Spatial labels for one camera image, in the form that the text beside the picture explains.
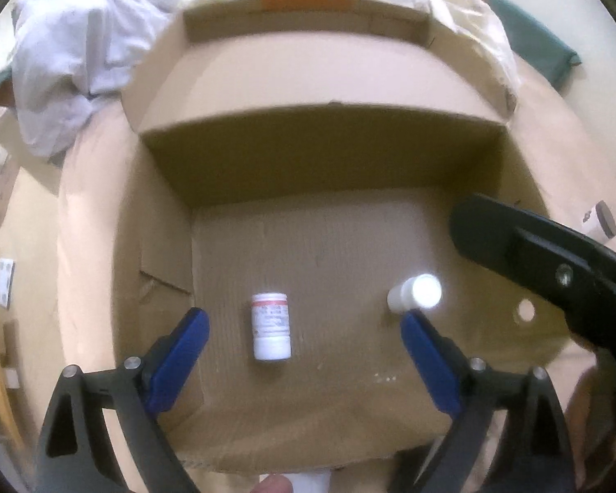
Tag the tan bed sheet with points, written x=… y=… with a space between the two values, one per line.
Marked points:
x=82 y=266

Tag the white bathroom scale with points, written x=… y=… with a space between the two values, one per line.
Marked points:
x=7 y=267

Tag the green pillow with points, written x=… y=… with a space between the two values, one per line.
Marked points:
x=536 y=44

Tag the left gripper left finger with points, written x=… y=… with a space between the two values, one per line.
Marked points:
x=75 y=453

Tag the brown cardboard box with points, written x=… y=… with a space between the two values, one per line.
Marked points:
x=258 y=43

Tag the white jar brown lid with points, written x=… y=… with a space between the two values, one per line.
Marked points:
x=599 y=224

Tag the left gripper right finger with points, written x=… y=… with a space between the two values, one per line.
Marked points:
x=534 y=452

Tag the small white bottle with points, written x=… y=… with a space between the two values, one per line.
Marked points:
x=418 y=292

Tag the lavender white duvet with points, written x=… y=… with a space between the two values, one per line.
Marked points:
x=70 y=56

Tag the white red-label pill bottle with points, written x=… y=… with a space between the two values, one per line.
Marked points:
x=270 y=323

